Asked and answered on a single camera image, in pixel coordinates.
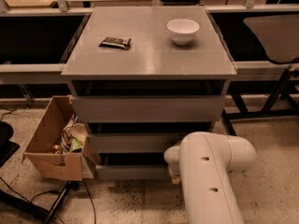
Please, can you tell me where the grey middle drawer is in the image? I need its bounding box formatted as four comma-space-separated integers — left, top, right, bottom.
87, 133, 188, 153

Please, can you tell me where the white ceramic bowl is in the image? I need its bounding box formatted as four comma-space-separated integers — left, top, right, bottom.
167, 19, 200, 45

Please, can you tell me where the green packet in box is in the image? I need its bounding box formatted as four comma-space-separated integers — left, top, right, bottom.
70, 137, 82, 152

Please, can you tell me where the grey drawer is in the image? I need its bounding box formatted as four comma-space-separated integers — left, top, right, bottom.
87, 133, 188, 153
96, 153, 168, 180
71, 96, 224, 123

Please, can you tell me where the black table frame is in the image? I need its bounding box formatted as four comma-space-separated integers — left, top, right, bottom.
222, 68, 299, 135

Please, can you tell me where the grey drawer cabinet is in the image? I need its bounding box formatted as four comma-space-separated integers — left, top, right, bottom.
61, 6, 237, 175

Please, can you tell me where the dark snack packet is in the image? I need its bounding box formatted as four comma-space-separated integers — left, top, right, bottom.
99, 36, 131, 50

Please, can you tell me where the grey top drawer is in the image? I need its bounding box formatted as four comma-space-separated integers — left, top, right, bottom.
71, 96, 224, 123

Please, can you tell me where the grey bottom drawer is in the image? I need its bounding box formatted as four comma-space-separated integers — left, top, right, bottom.
96, 153, 168, 180

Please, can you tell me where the black stand leg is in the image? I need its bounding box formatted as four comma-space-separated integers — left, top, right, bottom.
43, 181, 78, 224

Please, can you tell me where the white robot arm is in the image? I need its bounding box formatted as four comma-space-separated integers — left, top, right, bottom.
164, 132, 256, 224

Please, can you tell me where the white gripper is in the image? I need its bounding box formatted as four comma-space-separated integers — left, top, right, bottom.
164, 146, 181, 185

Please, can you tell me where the black object at left edge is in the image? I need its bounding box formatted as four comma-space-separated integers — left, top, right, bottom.
0, 121, 20, 167

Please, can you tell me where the open cardboard box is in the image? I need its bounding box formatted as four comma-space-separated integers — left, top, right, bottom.
24, 96, 98, 181

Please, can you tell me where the black floor cable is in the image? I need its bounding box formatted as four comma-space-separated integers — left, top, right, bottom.
80, 180, 97, 224

